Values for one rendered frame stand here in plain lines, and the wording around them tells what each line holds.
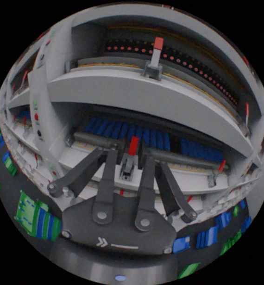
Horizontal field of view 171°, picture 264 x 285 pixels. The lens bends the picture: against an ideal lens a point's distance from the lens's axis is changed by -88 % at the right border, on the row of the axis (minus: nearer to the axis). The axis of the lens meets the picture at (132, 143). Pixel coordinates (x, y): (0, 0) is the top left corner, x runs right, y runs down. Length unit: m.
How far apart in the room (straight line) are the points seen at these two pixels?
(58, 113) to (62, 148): 0.09
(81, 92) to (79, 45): 0.17
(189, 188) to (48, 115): 0.37
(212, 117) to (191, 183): 0.19
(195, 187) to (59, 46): 0.46
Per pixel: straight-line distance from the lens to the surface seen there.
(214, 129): 0.18
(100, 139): 0.24
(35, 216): 0.79
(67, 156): 0.27
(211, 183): 0.33
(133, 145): 0.18
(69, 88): 0.17
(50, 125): 0.23
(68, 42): 0.26
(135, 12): 0.21
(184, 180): 0.27
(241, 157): 0.47
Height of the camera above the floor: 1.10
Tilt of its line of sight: 33 degrees down
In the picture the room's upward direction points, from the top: 14 degrees clockwise
